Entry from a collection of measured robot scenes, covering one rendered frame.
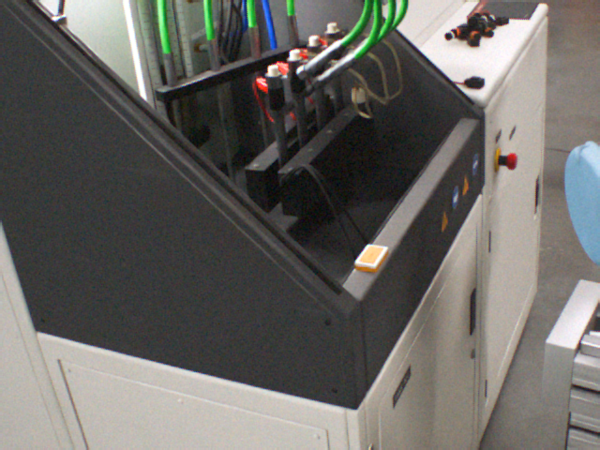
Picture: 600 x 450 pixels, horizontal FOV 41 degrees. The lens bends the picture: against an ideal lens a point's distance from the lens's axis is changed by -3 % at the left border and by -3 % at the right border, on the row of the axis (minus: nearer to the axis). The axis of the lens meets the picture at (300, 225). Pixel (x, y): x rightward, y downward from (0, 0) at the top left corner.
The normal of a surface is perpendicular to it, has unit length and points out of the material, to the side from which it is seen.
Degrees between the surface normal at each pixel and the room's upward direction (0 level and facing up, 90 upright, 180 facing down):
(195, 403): 90
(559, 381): 90
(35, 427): 90
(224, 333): 90
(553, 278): 0
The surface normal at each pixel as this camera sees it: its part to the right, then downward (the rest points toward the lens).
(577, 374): -0.54, 0.46
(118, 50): 0.90, 0.13
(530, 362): -0.10, -0.87
